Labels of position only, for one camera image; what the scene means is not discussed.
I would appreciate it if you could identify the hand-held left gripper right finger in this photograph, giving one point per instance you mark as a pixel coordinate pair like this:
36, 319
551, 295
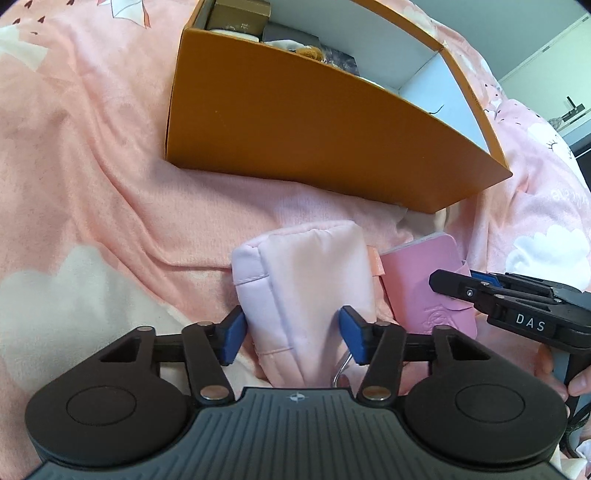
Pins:
353, 334

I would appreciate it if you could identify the small brown box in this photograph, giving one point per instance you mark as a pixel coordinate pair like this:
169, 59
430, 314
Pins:
238, 14

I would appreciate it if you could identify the person's right hand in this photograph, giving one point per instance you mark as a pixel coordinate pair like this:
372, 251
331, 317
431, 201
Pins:
581, 383

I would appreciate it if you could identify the grey flat box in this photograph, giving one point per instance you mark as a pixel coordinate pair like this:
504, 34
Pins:
288, 33

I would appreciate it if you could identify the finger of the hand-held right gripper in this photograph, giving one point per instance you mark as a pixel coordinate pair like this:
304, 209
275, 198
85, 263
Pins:
457, 288
485, 278

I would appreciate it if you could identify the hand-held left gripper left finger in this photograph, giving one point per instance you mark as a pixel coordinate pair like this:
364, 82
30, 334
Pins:
233, 334

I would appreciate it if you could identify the small white box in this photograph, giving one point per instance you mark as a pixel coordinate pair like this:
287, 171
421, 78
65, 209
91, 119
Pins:
233, 35

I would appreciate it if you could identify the white door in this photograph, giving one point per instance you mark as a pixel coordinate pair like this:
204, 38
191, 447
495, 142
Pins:
545, 55

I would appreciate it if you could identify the pink embossed wallet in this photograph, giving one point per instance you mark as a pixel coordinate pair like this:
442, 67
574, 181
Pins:
418, 281

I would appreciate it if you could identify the pink printed blanket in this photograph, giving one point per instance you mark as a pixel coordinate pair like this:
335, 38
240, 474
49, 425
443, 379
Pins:
83, 207

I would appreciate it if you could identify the orange cardboard box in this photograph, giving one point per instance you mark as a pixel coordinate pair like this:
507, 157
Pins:
286, 115

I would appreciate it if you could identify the pale pink padded pouch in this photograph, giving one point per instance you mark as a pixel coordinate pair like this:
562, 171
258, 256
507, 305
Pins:
300, 286

